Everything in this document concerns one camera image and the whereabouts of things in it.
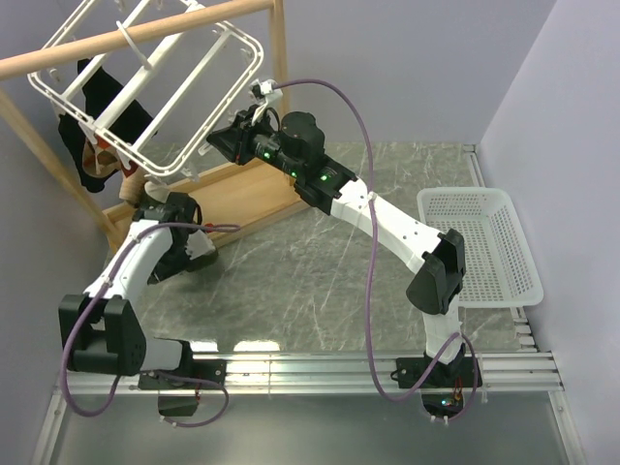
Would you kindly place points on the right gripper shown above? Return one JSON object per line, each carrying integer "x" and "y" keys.
{"x": 235, "y": 142}

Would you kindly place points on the white plastic clip hanger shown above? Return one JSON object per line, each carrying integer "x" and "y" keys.
{"x": 188, "y": 82}

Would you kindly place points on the patterned striped underwear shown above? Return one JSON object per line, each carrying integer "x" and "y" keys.
{"x": 100, "y": 160}

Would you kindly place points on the olive green underwear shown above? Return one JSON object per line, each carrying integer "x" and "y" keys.
{"x": 191, "y": 250}

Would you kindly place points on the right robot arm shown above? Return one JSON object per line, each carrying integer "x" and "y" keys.
{"x": 436, "y": 259}

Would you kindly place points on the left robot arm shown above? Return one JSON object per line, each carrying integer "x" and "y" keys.
{"x": 100, "y": 331}

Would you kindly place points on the black hanging garment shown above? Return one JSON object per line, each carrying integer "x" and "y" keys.
{"x": 99, "y": 91}

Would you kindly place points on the white plastic basket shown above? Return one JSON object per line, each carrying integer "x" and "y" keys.
{"x": 500, "y": 269}

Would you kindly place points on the wooden drying rack frame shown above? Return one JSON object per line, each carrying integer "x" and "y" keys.
{"x": 253, "y": 196}

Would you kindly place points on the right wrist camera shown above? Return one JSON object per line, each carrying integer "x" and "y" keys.
{"x": 266, "y": 93}

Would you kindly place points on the aluminium mounting rail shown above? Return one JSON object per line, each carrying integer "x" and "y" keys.
{"x": 323, "y": 409}

